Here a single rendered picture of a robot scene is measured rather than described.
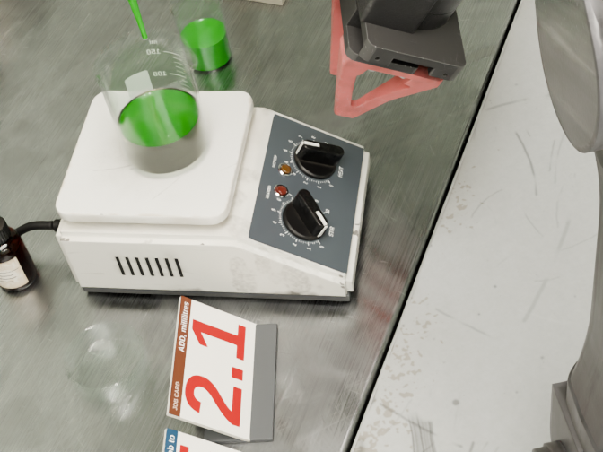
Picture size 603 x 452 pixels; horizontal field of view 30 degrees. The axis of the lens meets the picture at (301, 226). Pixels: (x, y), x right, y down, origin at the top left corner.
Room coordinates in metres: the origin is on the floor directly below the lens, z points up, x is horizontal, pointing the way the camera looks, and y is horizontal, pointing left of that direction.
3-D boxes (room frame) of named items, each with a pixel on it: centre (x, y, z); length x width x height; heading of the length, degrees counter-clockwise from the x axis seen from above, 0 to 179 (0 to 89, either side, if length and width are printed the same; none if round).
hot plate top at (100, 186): (0.56, 0.09, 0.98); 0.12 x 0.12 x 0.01; 74
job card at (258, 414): (0.42, 0.07, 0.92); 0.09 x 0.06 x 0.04; 171
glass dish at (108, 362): (0.45, 0.15, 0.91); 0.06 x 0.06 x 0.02
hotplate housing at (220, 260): (0.55, 0.06, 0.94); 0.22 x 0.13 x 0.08; 74
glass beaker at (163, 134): (0.56, 0.08, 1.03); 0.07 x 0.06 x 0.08; 64
